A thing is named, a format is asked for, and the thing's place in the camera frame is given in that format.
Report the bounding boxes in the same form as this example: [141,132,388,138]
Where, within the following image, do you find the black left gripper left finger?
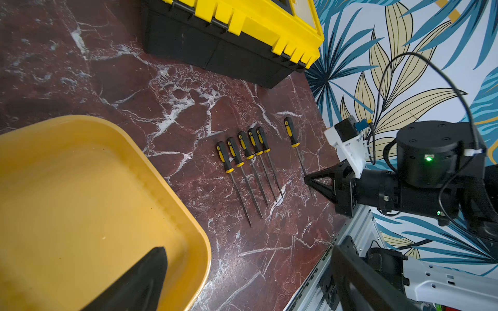
[83,247,168,310]

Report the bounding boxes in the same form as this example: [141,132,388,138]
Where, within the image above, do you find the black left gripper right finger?
[331,245,417,310]

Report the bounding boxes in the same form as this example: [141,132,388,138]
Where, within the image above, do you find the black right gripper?
[304,160,397,218]

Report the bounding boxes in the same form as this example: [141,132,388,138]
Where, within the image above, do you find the yellow plastic storage tray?
[1,115,211,310]

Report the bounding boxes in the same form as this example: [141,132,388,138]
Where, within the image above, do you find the yellow black file tool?
[248,128,277,202]
[226,137,263,218]
[256,126,283,196]
[237,131,268,206]
[283,116,307,176]
[216,141,252,227]

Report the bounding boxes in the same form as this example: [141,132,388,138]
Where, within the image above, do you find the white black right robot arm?
[304,118,497,310]

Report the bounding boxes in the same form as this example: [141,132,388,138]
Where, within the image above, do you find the yellow black toolbox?
[141,1,324,88]

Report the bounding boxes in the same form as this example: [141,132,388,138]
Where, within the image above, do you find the aluminium front rail frame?
[284,205,386,310]

